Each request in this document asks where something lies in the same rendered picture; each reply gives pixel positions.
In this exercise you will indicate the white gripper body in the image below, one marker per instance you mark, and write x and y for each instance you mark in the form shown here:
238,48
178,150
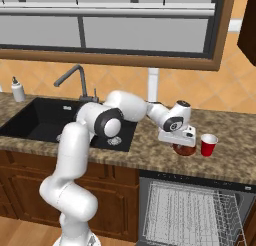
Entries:
175,138

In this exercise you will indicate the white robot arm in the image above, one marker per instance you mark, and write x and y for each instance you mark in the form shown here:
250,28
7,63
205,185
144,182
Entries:
71,156

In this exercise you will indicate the brown bowl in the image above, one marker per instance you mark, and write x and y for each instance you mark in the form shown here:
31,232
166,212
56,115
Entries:
184,150

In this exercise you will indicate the red cup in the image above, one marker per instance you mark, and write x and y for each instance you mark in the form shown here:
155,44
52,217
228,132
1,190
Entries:
208,146

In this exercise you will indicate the open dishwasher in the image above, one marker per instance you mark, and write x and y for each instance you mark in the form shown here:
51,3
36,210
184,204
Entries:
193,206

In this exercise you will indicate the brown wooden base cupboards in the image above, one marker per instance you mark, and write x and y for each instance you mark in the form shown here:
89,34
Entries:
110,196

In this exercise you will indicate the grey sink tap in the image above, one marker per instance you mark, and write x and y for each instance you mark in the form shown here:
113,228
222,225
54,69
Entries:
80,77

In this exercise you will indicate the black sink basin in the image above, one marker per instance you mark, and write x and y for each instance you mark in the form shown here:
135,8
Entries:
43,118

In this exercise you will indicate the white soap dispenser bottle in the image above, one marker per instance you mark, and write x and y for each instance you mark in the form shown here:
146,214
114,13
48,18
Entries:
17,89

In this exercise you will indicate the window with wooden frame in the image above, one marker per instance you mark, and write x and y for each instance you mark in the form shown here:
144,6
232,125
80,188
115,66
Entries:
113,23

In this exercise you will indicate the dark wooden wall cupboard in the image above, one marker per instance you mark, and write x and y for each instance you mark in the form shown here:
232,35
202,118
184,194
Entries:
248,23

